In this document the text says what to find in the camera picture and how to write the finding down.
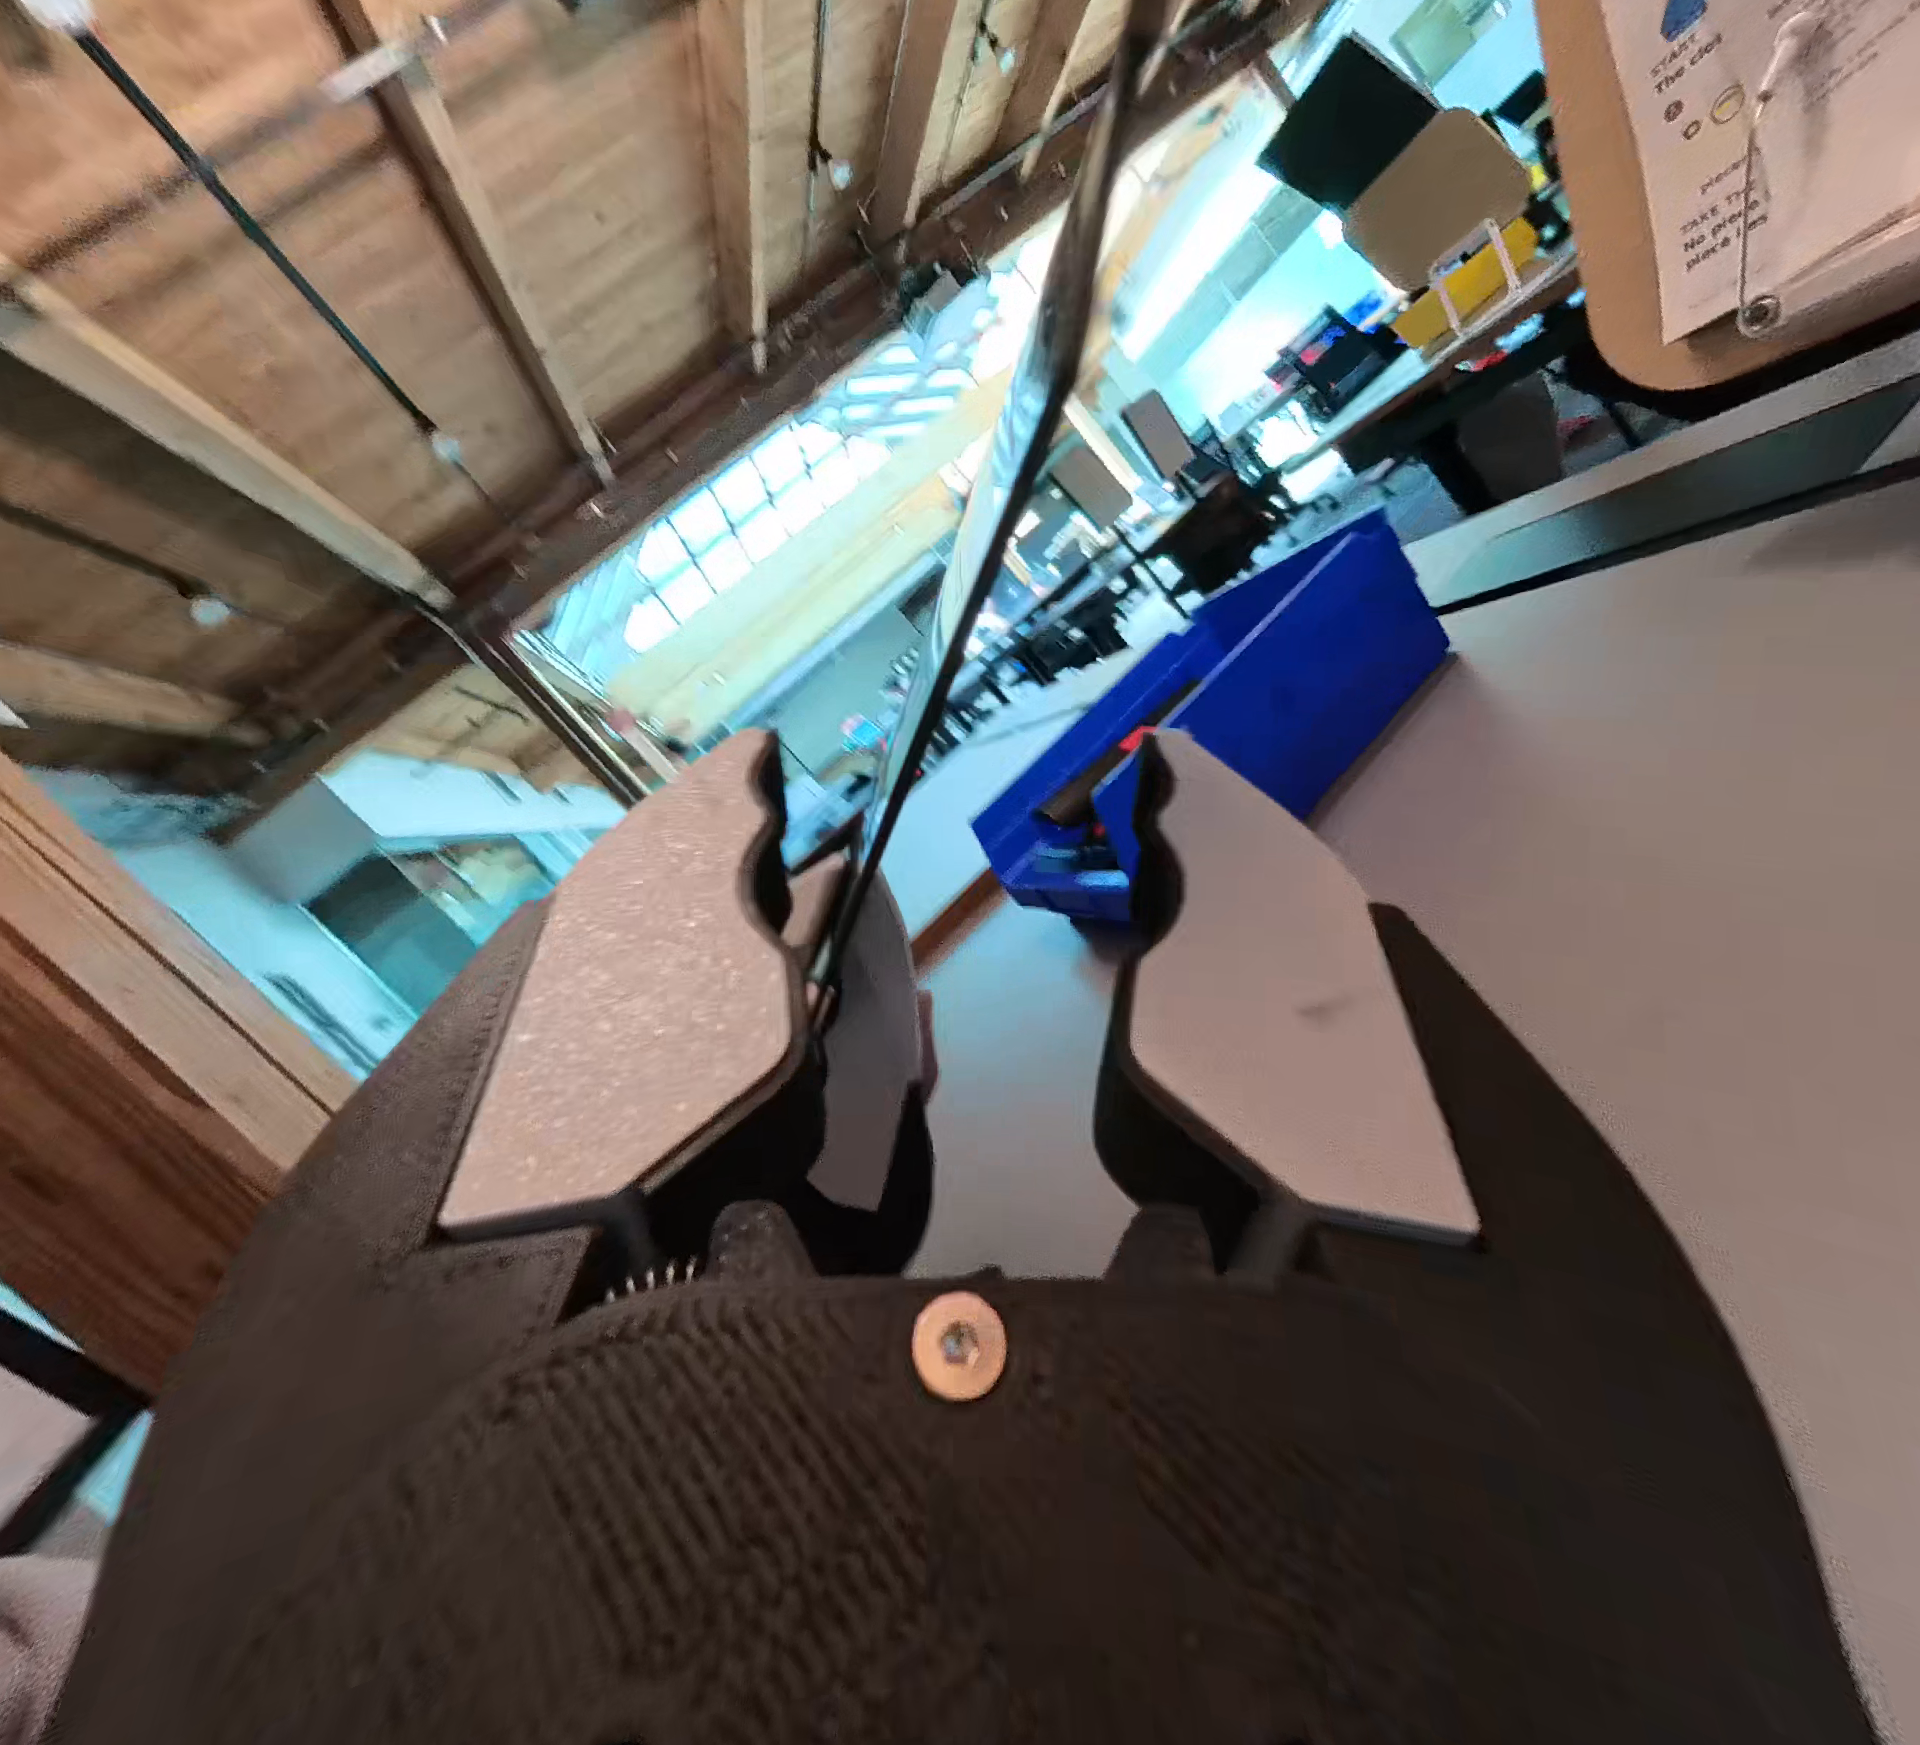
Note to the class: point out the black monitor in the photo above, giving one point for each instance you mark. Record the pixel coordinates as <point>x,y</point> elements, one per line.
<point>1343,118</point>

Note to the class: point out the brown backing board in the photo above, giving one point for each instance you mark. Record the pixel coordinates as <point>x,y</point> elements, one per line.
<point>1597,276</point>

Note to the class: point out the yellow bin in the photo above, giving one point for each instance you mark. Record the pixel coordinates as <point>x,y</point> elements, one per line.
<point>1461,306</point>

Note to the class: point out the beige rounded board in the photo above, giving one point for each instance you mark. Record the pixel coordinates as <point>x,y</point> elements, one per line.
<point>1431,200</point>

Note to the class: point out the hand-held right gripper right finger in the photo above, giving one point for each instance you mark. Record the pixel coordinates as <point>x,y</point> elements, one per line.
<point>1288,1009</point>

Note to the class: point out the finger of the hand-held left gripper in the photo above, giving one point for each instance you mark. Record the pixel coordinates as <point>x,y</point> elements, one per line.
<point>883,1071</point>

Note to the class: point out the blue plastic bin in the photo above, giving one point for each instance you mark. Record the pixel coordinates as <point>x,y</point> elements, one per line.
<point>1319,636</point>

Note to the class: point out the white printed instruction sheet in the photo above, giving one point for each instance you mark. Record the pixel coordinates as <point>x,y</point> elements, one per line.
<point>1740,4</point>

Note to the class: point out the wooden post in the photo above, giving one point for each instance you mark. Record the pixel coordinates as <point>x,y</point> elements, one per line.
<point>121,1071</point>

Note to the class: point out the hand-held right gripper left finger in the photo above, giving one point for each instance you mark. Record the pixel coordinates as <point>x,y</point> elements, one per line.
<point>630,1009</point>

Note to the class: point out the thin black acrylic plate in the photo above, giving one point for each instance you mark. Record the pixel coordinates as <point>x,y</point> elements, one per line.
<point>1142,21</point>

